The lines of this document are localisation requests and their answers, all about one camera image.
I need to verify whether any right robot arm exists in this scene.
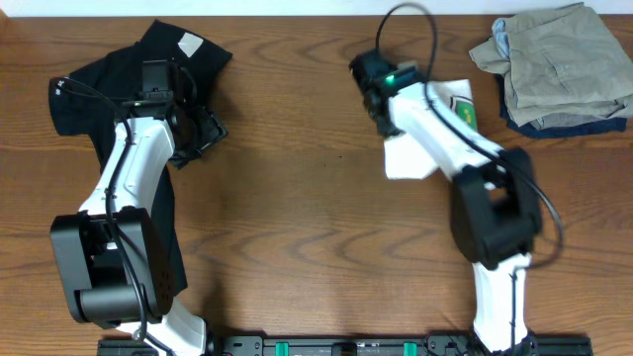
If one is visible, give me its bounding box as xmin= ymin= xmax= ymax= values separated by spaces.
xmin=355 ymin=69 xmax=542 ymax=355

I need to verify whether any black t-shirt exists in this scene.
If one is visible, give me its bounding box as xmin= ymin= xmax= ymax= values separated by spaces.
xmin=48 ymin=20 xmax=232 ymax=293

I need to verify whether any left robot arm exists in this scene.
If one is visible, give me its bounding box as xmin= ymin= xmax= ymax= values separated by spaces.
xmin=50 ymin=104 xmax=226 ymax=355

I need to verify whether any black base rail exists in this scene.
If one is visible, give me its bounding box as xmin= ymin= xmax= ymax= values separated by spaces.
xmin=96 ymin=333 xmax=594 ymax=356

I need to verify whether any white t-shirt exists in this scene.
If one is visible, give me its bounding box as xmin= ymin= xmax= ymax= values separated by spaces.
xmin=384 ymin=79 xmax=478 ymax=180

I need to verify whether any light blue garment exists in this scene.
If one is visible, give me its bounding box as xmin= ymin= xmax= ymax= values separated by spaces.
xmin=492 ymin=18 xmax=510 ymax=58

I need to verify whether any navy folded garment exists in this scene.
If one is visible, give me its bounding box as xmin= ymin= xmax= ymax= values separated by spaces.
xmin=495 ymin=74 xmax=627 ymax=139

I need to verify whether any khaki folded garment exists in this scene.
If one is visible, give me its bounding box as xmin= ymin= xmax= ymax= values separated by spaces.
xmin=470 ymin=3 xmax=632 ymax=129

